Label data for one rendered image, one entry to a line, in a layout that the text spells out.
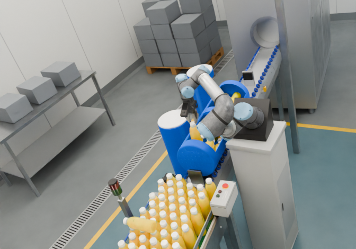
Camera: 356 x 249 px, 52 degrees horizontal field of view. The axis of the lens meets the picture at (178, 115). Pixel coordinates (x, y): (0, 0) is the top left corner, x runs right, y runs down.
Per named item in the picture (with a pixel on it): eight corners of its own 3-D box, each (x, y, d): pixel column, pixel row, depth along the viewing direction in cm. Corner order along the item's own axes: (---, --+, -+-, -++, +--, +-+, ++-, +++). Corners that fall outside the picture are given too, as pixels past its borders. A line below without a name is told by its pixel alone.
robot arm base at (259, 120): (265, 107, 240) (260, 103, 232) (263, 129, 238) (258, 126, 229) (243, 107, 248) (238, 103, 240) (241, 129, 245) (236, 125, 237)
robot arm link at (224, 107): (234, 101, 181) (198, 60, 219) (219, 117, 183) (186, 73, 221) (247, 112, 187) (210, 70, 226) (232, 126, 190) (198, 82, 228)
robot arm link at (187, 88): (192, 80, 215) (187, 73, 224) (179, 94, 217) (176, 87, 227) (201, 88, 218) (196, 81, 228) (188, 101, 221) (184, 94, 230)
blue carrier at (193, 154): (253, 107, 311) (245, 78, 298) (220, 177, 249) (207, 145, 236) (222, 108, 326) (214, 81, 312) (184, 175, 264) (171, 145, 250)
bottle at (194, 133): (197, 150, 253) (192, 129, 242) (190, 146, 258) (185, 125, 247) (204, 144, 256) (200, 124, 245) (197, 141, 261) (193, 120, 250)
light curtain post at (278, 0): (300, 150, 393) (283, -6, 306) (299, 153, 389) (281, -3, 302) (294, 149, 396) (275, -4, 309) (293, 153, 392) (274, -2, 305)
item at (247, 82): (255, 85, 349) (252, 70, 341) (254, 87, 346) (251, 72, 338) (245, 85, 353) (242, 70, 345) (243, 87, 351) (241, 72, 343)
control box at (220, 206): (238, 193, 227) (235, 181, 222) (228, 218, 213) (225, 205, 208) (223, 190, 232) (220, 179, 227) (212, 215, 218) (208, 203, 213)
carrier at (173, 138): (214, 182, 365) (188, 179, 378) (193, 110, 320) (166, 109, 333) (204, 203, 344) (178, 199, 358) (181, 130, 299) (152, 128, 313)
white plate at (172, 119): (193, 109, 319) (193, 110, 320) (165, 109, 332) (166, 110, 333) (180, 128, 299) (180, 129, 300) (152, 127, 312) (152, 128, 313)
